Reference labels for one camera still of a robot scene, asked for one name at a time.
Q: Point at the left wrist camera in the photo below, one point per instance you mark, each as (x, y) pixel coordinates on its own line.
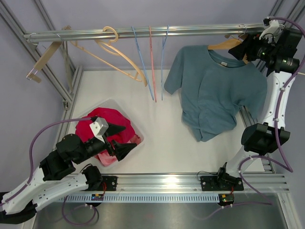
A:
(98, 127)

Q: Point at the white laundry basket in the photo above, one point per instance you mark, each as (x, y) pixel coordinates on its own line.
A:
(114, 113)

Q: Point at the pink wire hanger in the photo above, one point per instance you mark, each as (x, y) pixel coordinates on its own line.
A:
(152, 65)

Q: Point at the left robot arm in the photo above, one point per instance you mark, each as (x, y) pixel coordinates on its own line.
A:
(48, 183)

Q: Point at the light blue wire hanger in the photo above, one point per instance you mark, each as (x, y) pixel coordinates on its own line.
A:
(142, 62)

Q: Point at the left wooden clip hanger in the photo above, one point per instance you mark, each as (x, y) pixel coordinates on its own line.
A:
(43, 60)

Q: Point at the red t shirt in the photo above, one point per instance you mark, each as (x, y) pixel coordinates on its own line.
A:
(84, 132)

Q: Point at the beige plastic hanger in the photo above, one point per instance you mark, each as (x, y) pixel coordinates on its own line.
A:
(107, 46)

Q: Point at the grey blue t shirt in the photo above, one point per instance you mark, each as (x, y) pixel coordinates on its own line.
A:
(214, 89)

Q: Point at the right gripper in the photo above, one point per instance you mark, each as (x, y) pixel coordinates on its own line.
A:
(247, 47)

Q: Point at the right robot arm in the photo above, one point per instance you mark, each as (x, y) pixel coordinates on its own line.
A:
(269, 133)

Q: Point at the light pink t shirt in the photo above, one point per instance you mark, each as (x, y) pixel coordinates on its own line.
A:
(107, 160)

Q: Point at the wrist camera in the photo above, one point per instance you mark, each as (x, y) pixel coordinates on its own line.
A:
(271, 28)
(98, 127)

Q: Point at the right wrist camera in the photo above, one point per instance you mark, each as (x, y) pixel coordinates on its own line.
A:
(271, 28)

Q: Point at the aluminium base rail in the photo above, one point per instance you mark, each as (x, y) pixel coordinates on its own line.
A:
(169, 183)

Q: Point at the white slotted cable duct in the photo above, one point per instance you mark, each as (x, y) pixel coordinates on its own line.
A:
(143, 198)

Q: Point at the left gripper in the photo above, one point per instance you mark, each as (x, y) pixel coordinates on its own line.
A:
(121, 150)

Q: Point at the metal hanging rail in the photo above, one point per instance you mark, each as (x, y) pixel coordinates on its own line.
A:
(143, 32)

